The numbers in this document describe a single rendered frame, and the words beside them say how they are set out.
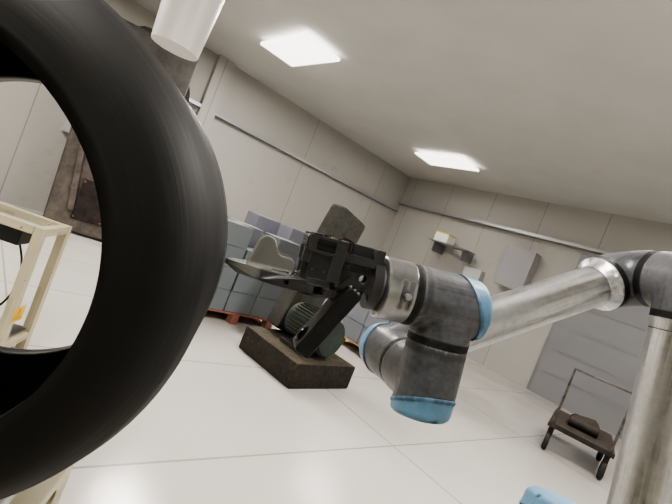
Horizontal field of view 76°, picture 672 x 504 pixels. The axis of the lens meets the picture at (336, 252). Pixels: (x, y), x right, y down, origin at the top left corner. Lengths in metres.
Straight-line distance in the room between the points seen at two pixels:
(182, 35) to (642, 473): 3.83
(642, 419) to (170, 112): 0.92
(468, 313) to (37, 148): 7.80
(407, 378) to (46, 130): 7.75
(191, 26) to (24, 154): 4.69
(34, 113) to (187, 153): 7.68
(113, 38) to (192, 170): 0.13
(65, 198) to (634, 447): 6.87
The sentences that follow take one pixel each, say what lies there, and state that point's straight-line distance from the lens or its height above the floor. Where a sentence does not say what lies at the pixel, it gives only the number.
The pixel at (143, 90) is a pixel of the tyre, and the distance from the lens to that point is 0.45.
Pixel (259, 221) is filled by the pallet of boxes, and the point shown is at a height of 1.13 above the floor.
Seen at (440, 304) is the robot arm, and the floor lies 1.29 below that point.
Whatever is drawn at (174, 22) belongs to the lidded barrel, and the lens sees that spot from 4.04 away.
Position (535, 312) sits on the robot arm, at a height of 1.33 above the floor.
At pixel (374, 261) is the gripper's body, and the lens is 0.60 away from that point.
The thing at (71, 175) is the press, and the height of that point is 0.79.
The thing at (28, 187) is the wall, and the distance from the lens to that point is 8.20.
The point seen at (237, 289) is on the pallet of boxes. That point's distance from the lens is 4.87.
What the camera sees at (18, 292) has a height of 0.44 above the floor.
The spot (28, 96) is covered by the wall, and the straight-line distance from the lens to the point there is 8.11.
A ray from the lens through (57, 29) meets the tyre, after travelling 0.47.
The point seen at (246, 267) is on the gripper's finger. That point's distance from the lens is 0.57.
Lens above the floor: 1.32
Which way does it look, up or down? 2 degrees down
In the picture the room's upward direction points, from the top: 22 degrees clockwise
